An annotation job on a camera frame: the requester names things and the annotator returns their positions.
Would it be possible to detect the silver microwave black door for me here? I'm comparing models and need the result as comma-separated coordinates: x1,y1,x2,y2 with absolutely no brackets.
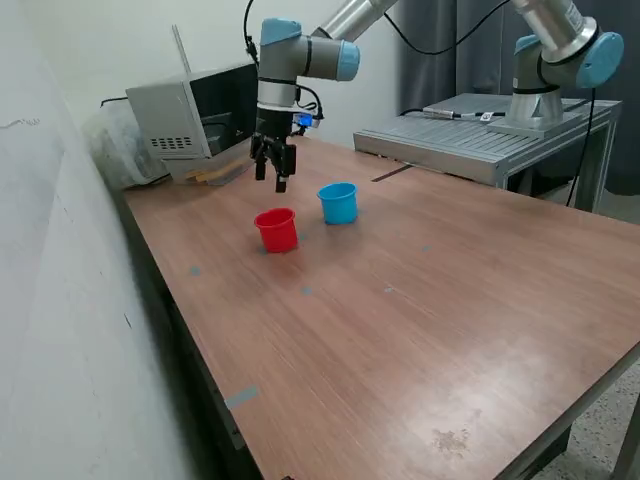
124,62,261,162

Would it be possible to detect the clear acrylic microwave stand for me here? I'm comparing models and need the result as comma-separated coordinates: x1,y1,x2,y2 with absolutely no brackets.
162,144,261,187

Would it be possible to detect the clear plastic bag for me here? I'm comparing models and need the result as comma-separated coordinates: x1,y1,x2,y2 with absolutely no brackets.
82,107,171,191

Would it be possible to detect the black base cable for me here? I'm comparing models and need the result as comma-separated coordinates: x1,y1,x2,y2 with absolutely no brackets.
565,85,597,207

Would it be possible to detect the blue plastic cup bin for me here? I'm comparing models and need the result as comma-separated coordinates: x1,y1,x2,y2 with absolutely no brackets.
317,181,360,226

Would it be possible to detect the black tape strip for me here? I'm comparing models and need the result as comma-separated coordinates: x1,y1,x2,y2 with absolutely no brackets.
370,164,415,184

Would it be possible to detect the wooden strip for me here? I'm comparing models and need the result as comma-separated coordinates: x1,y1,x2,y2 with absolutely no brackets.
184,158,250,179
194,167,239,184

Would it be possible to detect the red plastic cup bin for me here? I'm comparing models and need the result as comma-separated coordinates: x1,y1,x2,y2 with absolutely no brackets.
254,207,299,254

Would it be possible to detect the white thin rod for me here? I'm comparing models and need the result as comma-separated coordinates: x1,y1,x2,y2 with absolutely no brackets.
171,23,193,75

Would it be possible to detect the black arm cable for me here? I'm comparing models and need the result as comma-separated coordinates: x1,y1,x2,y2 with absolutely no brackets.
243,0,514,124

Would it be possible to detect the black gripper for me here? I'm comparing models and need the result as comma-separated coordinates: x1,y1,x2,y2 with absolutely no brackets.
249,105,298,194

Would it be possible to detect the aluminium robot base platform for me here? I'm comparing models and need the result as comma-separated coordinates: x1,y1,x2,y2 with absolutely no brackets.
353,92,624,214

